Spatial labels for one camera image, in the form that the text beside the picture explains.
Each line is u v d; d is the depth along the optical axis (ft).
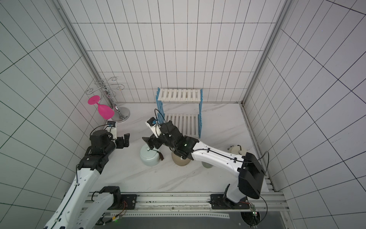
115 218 2.20
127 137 2.44
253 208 2.30
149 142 2.02
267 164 1.62
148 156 2.61
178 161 2.59
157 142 2.05
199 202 2.44
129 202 2.36
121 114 3.62
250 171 1.34
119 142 2.25
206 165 2.81
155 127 1.93
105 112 3.02
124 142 2.33
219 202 2.40
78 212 1.41
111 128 2.11
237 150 2.66
